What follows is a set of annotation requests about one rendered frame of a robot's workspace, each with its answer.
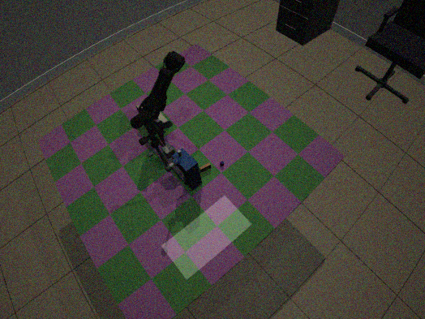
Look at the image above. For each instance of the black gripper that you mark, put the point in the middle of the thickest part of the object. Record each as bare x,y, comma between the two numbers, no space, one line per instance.
144,139

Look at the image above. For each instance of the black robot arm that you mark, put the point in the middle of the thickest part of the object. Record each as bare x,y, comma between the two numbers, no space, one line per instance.
156,101

